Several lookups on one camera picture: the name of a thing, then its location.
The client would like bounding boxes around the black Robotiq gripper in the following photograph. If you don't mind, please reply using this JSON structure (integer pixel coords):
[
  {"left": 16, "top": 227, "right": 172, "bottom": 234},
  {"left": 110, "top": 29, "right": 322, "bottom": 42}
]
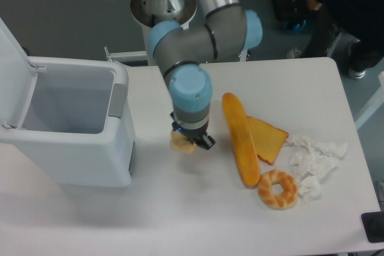
[{"left": 170, "top": 112, "right": 215, "bottom": 150}]

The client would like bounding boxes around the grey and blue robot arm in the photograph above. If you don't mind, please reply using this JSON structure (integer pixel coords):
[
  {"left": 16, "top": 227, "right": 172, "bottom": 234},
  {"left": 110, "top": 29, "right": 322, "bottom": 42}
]
[{"left": 130, "top": 0, "right": 263, "bottom": 149}]

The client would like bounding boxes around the white frame at right edge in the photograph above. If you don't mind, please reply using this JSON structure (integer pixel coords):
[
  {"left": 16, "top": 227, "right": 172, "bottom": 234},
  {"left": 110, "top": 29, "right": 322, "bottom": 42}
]
[{"left": 355, "top": 71, "right": 383, "bottom": 130}]

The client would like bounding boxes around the black device at table edge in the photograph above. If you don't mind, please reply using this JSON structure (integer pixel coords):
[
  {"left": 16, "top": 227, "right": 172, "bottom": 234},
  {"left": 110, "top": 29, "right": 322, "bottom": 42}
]
[{"left": 361, "top": 211, "right": 383, "bottom": 243}]

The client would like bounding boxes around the crumpled white tissue paper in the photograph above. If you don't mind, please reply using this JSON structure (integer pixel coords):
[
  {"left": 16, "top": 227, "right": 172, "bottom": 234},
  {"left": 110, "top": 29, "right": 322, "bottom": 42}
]
[{"left": 283, "top": 134, "right": 348, "bottom": 203}]

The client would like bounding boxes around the round pale bread roll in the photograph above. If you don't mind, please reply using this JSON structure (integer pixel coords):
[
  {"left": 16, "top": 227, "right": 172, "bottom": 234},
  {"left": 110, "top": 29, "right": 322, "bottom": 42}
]
[{"left": 170, "top": 131, "right": 197, "bottom": 154}]

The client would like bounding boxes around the white open trash bin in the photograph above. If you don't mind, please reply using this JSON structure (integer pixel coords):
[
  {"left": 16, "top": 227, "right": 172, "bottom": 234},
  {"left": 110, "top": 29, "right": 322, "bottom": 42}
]
[{"left": 1, "top": 24, "right": 135, "bottom": 187}]

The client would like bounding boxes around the person in grey trousers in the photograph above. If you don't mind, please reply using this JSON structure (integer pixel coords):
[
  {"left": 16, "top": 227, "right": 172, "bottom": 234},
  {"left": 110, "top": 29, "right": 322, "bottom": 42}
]
[{"left": 287, "top": 0, "right": 383, "bottom": 79}]

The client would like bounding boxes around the orange toast slice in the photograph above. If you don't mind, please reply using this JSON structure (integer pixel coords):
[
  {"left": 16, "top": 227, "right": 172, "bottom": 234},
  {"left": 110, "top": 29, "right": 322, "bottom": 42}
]
[{"left": 247, "top": 116, "right": 289, "bottom": 165}]

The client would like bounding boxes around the long orange baguette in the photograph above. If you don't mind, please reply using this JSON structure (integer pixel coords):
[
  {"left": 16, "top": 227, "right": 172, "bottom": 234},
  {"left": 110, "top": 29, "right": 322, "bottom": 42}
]
[{"left": 222, "top": 92, "right": 260, "bottom": 188}]

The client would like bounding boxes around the braided ring bread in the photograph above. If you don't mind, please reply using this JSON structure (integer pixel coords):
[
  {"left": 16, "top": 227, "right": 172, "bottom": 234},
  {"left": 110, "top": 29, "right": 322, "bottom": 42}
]
[{"left": 257, "top": 169, "right": 298, "bottom": 210}]

